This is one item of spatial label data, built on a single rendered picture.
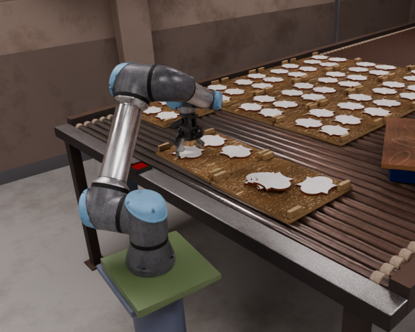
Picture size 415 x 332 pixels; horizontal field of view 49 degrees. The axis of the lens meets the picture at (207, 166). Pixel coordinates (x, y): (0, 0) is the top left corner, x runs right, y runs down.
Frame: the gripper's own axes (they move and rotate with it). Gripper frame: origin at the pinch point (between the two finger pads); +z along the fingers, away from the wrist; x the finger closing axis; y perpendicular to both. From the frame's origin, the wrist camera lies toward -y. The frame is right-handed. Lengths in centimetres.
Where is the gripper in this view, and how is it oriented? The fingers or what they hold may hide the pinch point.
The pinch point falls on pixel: (188, 152)
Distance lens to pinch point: 208.8
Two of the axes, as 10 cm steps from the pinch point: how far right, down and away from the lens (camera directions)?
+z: 0.6, 9.0, 4.3
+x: 7.9, -3.1, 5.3
